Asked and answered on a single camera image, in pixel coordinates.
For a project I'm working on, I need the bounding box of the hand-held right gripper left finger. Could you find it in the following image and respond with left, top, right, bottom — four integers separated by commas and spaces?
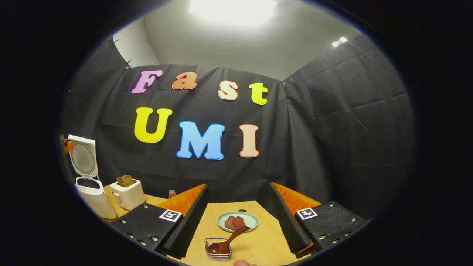
110, 184, 210, 259

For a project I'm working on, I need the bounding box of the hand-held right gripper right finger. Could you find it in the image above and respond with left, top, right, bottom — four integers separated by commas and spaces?
268, 182, 370, 259

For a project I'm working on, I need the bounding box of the metal wire chopstick holder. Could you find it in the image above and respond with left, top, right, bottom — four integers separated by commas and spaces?
205, 238, 232, 260

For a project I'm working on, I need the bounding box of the brown wooden spoon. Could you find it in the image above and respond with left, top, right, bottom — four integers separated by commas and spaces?
208, 226, 251, 255

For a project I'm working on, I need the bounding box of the white rice cooker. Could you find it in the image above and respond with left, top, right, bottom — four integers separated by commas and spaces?
68, 135, 117, 219

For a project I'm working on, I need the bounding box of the pale green plate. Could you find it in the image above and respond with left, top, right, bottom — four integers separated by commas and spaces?
217, 211, 259, 232

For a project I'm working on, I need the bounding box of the white toaster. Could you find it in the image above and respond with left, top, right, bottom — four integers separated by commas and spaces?
110, 179, 146, 211

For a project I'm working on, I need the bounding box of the large ceiling light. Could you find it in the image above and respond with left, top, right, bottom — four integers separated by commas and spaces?
189, 0, 278, 26

